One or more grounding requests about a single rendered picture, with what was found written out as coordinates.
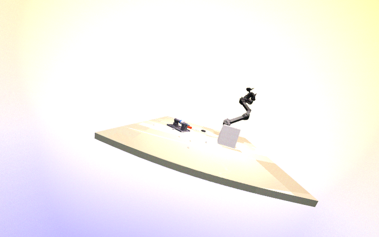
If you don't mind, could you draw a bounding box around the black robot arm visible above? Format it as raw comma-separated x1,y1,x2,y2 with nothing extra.
223,92,255,126

